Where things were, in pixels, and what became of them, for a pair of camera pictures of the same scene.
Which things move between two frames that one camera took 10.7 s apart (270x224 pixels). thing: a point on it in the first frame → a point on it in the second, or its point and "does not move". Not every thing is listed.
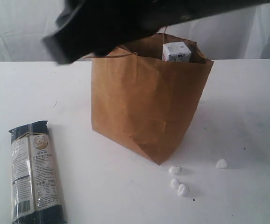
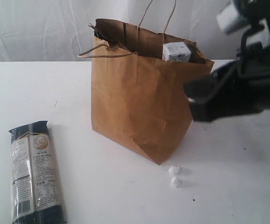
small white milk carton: [177, 51] does not move
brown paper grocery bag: [147, 105] does not move
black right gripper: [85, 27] → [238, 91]
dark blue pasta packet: [36, 195] does not move
